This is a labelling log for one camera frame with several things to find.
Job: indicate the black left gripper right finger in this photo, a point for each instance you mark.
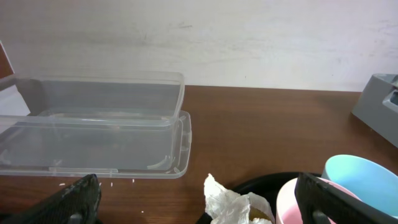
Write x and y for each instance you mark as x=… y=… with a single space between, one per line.
x=322 y=203

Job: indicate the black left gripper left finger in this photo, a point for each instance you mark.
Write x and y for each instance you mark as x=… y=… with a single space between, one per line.
x=75 y=203

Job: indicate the pink cup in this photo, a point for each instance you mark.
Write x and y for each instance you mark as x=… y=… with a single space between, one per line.
x=287 y=209

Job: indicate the light blue cup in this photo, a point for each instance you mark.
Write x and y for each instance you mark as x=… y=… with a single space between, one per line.
x=372 y=183

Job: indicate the white tissue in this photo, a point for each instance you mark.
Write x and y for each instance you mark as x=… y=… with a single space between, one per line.
x=225 y=206

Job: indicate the clear plastic waste bin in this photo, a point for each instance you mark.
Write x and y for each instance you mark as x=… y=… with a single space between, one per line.
x=129 y=126

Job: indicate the grey dishwasher rack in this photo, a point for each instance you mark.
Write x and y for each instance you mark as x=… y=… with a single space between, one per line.
x=377 y=106

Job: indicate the round black tray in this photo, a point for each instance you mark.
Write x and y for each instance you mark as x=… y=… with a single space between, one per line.
x=266 y=186

